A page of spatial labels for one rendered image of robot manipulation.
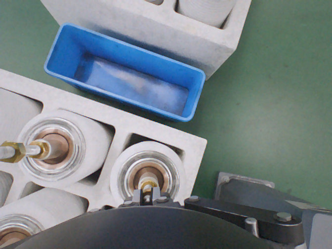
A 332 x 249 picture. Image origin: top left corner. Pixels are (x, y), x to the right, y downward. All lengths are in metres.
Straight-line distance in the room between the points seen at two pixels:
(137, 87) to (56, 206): 0.32
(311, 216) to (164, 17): 0.34
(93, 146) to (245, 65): 0.46
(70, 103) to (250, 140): 0.43
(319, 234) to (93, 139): 0.27
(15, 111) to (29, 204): 0.12
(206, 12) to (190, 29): 0.03
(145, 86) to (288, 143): 0.41
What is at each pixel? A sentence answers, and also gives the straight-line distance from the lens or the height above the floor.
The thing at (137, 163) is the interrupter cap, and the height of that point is 0.25.
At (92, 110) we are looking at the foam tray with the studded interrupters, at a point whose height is 0.18.
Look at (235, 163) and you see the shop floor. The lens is 0.55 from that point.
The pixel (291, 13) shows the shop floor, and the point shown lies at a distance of 0.73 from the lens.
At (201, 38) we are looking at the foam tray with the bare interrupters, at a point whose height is 0.18.
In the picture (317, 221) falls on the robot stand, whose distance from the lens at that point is 0.28.
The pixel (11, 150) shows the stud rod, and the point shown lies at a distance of 0.20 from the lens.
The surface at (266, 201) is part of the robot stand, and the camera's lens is 0.38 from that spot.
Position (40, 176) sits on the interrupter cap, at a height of 0.25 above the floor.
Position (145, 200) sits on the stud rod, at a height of 0.34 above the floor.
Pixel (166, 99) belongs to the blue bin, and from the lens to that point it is 0.51.
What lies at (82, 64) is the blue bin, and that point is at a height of 0.00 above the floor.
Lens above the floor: 0.50
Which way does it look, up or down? 83 degrees down
